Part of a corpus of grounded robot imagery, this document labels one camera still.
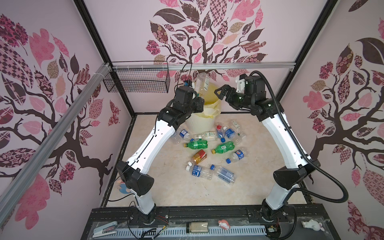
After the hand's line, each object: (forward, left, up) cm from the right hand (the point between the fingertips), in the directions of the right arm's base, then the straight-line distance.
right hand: (220, 92), depth 68 cm
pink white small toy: (-48, 0, -38) cm, 61 cm away
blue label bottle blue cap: (+5, +23, -41) cm, 47 cm away
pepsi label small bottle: (-12, -14, -39) cm, 43 cm away
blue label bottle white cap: (-23, +11, -38) cm, 46 cm away
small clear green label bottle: (+12, -18, -39) cm, 45 cm away
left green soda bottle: (-4, +11, -38) cm, 40 cm away
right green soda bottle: (-5, -8, -39) cm, 40 cm away
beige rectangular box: (-49, +11, -39) cm, 64 cm away
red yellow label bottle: (-13, +10, -38) cm, 42 cm away
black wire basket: (+30, +49, -9) cm, 58 cm away
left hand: (0, +10, -6) cm, 11 cm away
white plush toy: (-49, -43, -41) cm, 77 cm away
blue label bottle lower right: (-24, -4, -40) cm, 47 cm away
